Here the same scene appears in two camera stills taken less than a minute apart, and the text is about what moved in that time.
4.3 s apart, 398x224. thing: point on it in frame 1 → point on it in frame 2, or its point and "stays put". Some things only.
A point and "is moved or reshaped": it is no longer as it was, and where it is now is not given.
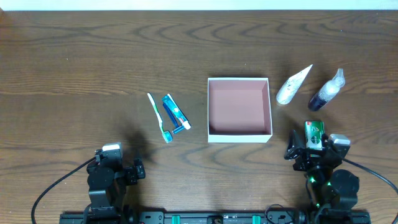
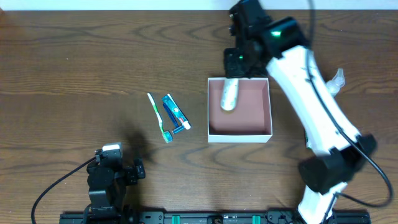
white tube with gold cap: [292, 85] is moved or reshaped
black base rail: [192, 217] stays put
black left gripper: [137, 171] stays put
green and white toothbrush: [166, 134] stays put
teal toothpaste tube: [168, 100] stays put
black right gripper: [311, 154] → [234, 66]
